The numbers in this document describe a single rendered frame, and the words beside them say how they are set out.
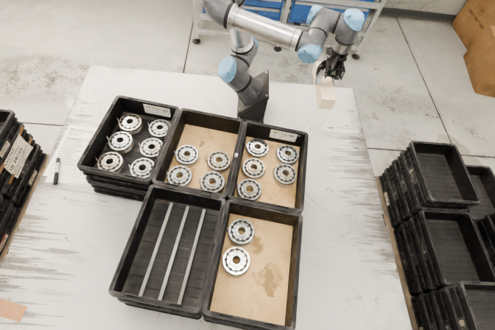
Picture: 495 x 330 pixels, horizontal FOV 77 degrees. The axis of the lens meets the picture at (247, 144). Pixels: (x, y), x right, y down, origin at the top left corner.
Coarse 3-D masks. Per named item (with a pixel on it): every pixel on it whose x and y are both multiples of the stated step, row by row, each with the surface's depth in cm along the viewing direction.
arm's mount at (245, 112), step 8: (264, 72) 168; (264, 80) 164; (264, 88) 161; (264, 96) 158; (240, 104) 168; (256, 104) 160; (264, 104) 160; (240, 112) 165; (248, 112) 166; (256, 112) 166; (264, 112) 165; (248, 120) 171; (256, 120) 171
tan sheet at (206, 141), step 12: (192, 132) 148; (204, 132) 149; (216, 132) 149; (180, 144) 143; (192, 144) 144; (204, 144) 145; (216, 144) 145; (228, 144) 146; (204, 156) 141; (192, 168) 137; (204, 168) 138; (192, 180) 133
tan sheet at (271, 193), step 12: (276, 144) 149; (288, 144) 150; (240, 168) 139; (252, 168) 140; (240, 180) 136; (264, 180) 137; (264, 192) 134; (276, 192) 134; (288, 192) 135; (276, 204) 131; (288, 204) 132
